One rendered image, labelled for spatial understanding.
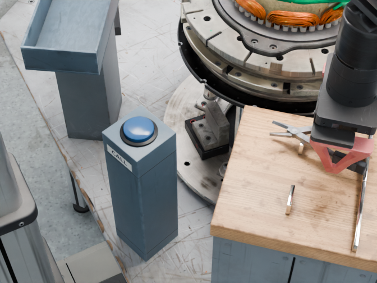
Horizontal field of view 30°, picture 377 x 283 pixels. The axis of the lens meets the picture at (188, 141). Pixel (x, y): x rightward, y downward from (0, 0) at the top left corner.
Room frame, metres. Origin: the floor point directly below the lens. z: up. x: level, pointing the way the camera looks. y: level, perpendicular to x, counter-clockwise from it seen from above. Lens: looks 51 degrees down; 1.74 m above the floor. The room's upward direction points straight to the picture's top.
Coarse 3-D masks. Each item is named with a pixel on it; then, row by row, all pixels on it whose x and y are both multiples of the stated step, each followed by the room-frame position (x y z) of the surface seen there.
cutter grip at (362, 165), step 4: (336, 152) 0.51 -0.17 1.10; (340, 152) 0.51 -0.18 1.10; (336, 156) 0.51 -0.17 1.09; (340, 156) 0.51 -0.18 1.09; (344, 156) 0.51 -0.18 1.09; (332, 160) 0.51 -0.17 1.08; (336, 160) 0.51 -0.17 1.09; (340, 160) 0.51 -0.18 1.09; (352, 164) 0.50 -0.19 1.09; (356, 164) 0.50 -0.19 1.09; (360, 164) 0.50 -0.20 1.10; (364, 164) 0.50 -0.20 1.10; (348, 168) 0.50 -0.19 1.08; (352, 168) 0.50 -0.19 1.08; (356, 168) 0.49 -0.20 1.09; (360, 168) 0.49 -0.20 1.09; (364, 168) 0.49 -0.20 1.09; (360, 172) 0.49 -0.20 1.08
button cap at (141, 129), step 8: (128, 120) 0.61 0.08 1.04; (136, 120) 0.61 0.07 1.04; (144, 120) 0.61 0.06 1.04; (128, 128) 0.59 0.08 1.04; (136, 128) 0.59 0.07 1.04; (144, 128) 0.59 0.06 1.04; (152, 128) 0.59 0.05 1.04; (128, 136) 0.58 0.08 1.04; (136, 136) 0.58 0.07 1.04; (144, 136) 0.58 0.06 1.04
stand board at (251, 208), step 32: (256, 128) 0.58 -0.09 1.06; (256, 160) 0.52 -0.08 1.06; (288, 160) 0.52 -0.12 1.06; (320, 160) 0.52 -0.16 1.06; (224, 192) 0.48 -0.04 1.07; (256, 192) 0.48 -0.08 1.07; (288, 192) 0.48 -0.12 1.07; (320, 192) 0.48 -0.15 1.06; (352, 192) 0.48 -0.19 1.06; (224, 224) 0.43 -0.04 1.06; (256, 224) 0.43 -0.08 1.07; (288, 224) 0.43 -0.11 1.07; (320, 224) 0.43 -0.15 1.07; (352, 224) 0.43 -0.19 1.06; (320, 256) 0.40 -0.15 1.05; (352, 256) 0.39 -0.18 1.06
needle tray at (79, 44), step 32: (64, 0) 0.87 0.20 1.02; (96, 0) 0.87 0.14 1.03; (32, 32) 0.77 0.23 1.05; (64, 32) 0.80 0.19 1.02; (96, 32) 0.80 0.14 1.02; (32, 64) 0.72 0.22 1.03; (64, 64) 0.72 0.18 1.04; (96, 64) 0.71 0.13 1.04; (64, 96) 0.79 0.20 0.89; (96, 96) 0.79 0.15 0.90; (96, 128) 0.79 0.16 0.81
